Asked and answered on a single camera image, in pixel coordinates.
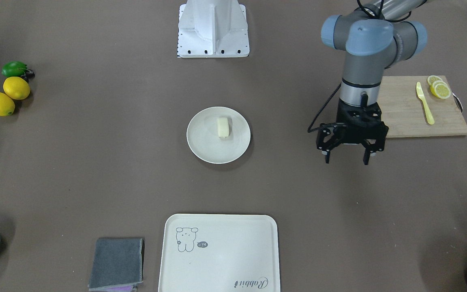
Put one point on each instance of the cream rabbit tray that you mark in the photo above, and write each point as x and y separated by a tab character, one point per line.
220	253

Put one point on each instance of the dark grey folded cloth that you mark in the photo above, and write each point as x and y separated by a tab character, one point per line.
117	264

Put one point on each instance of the white round plate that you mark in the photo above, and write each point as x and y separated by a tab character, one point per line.
201	135

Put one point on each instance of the bamboo cutting board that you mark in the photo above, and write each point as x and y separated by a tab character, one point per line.
403	112

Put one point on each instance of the green lime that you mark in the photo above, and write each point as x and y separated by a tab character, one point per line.
14	69

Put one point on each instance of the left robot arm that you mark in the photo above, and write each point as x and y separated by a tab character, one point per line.
374	37

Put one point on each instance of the yellow plastic knife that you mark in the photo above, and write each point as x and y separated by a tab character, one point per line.
426	109

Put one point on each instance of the lemon slice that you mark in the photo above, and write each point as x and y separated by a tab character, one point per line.
440	87
443	95
433	78

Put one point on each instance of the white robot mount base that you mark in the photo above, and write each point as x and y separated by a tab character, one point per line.
212	29

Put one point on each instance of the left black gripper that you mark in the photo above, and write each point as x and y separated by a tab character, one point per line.
326	138

